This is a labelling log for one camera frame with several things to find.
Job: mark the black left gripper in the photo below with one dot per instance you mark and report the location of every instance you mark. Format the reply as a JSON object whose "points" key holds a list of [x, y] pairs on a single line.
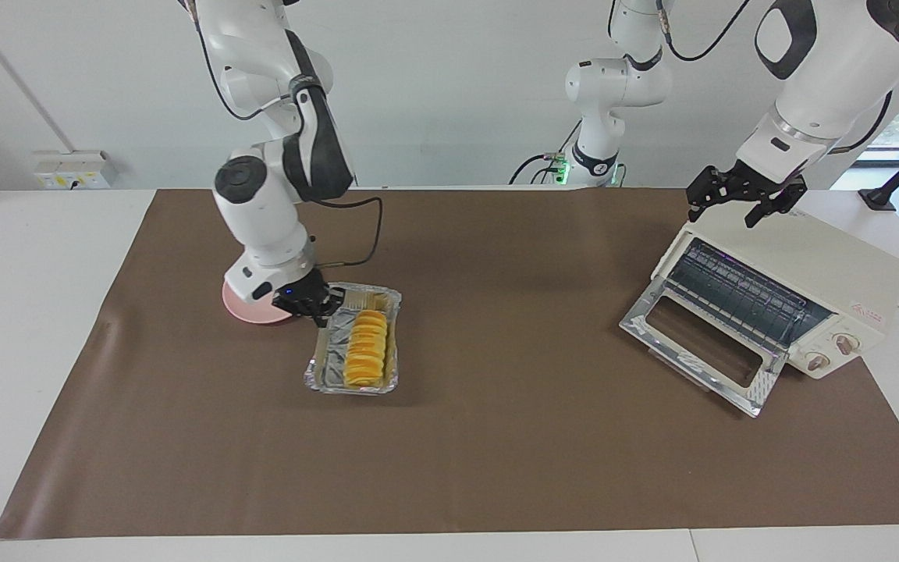
{"points": [[754, 181]]}

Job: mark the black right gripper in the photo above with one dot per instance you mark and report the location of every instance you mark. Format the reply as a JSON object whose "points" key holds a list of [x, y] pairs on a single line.
{"points": [[301, 295]]}

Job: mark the sliced golden bread loaf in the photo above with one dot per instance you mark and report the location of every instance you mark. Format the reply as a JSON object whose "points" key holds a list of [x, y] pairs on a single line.
{"points": [[365, 351]]}

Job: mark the silver foil baking tray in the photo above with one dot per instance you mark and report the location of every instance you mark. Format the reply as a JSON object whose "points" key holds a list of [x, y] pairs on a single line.
{"points": [[328, 367]]}

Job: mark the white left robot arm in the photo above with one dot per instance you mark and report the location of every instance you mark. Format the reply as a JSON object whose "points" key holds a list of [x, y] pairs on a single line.
{"points": [[840, 78]]}

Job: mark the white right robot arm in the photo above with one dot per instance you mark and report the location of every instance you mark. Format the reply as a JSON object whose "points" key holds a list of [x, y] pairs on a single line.
{"points": [[262, 218]]}

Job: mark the cream toaster oven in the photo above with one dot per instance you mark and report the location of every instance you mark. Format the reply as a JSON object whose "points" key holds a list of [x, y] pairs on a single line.
{"points": [[824, 257]]}

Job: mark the glass oven door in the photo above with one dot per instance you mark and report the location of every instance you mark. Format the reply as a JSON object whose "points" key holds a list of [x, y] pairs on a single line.
{"points": [[656, 324]]}

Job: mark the cream oven knob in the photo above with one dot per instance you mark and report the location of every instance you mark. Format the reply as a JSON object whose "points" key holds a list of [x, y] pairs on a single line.
{"points": [[846, 343], [816, 361]]}

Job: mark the pink round plate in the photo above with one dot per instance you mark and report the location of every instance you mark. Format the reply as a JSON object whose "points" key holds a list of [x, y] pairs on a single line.
{"points": [[250, 314]]}

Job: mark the brown table mat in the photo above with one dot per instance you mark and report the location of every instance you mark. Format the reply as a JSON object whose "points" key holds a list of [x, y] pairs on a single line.
{"points": [[496, 453]]}

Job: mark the white wall socket box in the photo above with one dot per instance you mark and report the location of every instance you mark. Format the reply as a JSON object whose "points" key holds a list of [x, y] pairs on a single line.
{"points": [[75, 168]]}

